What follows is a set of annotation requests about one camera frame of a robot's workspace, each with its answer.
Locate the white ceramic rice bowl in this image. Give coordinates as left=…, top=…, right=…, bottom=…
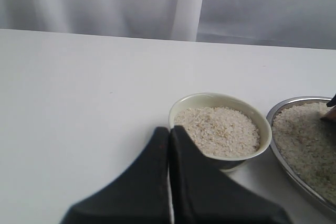
left=169, top=93, right=272, bottom=173

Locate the round steel rice tray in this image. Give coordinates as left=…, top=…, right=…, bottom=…
left=267, top=96, right=335, bottom=216

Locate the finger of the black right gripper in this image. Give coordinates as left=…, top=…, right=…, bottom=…
left=327, top=94, right=336, bottom=108

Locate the white backdrop curtain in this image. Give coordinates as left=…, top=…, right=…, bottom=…
left=1, top=0, right=335, bottom=49

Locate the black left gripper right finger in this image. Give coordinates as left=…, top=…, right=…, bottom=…
left=169, top=126, right=292, bottom=223

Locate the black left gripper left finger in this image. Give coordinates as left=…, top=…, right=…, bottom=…
left=61, top=127, right=171, bottom=223

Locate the brown wooden cup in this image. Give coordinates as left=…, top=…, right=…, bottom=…
left=321, top=106, right=336, bottom=122

